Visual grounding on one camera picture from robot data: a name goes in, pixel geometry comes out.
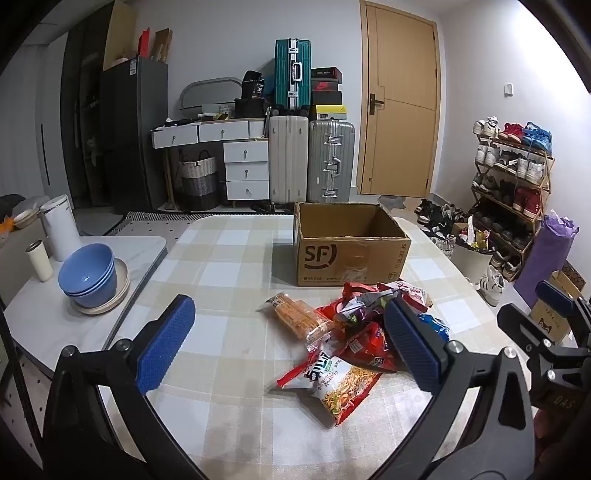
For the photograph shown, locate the scattered pairs of shoes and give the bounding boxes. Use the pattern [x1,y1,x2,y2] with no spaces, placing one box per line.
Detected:
[412,198,507,308]

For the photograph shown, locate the white suitcase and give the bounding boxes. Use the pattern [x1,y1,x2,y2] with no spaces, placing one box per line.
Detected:
[268,115,310,206]

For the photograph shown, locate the blue cookie packet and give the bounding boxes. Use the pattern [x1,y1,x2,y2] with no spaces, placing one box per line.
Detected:
[417,313,452,343]

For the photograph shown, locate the beige woven bowl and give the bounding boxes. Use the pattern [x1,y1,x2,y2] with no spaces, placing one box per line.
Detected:
[11,196,50,230]

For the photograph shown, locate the cat print cardboard box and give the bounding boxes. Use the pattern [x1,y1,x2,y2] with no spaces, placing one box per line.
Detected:
[527,269,586,345]

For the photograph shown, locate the white waste bin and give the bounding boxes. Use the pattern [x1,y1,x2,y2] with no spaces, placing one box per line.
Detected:
[454,216,496,284]

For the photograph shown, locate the black storage box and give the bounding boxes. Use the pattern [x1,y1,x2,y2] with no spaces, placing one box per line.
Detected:
[233,97,271,119]

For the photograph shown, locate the dark cloth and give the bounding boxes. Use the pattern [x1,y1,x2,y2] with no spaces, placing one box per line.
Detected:
[0,194,27,219]

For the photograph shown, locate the white side table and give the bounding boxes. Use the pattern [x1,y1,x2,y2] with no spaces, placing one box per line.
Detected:
[0,235,169,380]

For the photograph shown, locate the yellow black shoe box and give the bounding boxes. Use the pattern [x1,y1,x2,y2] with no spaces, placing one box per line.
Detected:
[310,104,350,122]

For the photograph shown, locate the white kettle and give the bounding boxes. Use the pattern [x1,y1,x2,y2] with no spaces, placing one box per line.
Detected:
[40,194,83,263]

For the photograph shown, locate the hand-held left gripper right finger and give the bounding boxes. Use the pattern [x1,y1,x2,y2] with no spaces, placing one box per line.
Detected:
[369,295,539,480]

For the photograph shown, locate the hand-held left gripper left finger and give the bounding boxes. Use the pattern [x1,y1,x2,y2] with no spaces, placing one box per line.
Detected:
[41,294,211,480]

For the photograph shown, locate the silver suitcase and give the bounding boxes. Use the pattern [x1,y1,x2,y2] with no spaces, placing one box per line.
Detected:
[308,119,356,204]

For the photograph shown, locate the small brown cardboard piece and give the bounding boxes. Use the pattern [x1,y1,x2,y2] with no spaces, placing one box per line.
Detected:
[153,28,173,64]

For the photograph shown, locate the clear cracker packet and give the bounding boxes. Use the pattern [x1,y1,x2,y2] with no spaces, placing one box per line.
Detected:
[257,292,336,352]

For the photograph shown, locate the woven laundry basket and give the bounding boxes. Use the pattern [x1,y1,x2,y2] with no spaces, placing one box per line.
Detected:
[178,150,219,212]

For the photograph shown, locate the teal suitcase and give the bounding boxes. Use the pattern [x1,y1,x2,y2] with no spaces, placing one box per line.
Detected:
[274,38,313,112]

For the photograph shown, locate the shoe rack with shoes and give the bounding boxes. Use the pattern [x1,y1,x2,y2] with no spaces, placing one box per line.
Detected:
[471,115,554,282]

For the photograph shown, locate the brown cardboard box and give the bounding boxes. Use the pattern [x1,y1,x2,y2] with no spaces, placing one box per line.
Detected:
[293,202,413,287]

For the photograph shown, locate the cream tumbler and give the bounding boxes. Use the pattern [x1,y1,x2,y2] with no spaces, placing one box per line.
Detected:
[25,241,54,283]

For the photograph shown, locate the red chip bag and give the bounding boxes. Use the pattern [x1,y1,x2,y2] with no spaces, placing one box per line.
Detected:
[342,280,434,320]

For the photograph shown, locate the black refrigerator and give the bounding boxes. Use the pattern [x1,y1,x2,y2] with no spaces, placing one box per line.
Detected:
[100,56,170,215]

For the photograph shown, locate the black bag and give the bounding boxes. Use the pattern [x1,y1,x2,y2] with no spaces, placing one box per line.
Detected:
[240,70,268,100]

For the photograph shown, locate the blue bowl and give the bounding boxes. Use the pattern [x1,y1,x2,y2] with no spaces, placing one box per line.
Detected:
[64,272,118,309]
[58,243,116,297]

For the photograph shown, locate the dark wardrobe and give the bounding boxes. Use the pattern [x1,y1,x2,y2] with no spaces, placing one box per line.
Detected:
[61,4,117,209]

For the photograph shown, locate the purple snack bag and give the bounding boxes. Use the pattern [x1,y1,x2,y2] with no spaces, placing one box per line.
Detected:
[333,293,393,325]

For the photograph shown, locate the tall flat cardboard box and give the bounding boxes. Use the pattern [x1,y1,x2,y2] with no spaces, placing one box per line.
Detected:
[102,0,139,72]

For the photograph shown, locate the white desk with drawers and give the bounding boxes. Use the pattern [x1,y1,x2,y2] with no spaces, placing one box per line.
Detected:
[150,118,271,205]

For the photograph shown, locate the wooden door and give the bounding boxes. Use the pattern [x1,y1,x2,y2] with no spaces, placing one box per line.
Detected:
[359,0,440,201]

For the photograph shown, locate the noodle snack bag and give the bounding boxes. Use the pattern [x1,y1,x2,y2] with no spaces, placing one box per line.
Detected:
[276,347,385,428]

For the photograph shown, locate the small door mat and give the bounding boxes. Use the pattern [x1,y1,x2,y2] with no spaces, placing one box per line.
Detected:
[377,194,408,213]

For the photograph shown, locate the grey oval mirror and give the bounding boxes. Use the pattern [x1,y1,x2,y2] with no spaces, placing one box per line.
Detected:
[178,76,243,123]

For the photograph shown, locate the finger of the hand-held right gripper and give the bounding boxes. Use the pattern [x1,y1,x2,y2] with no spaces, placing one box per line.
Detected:
[496,302,591,380]
[534,279,591,343]

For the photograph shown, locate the wooden shoe rack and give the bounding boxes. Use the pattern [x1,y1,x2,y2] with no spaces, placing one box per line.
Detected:
[470,133,553,278]

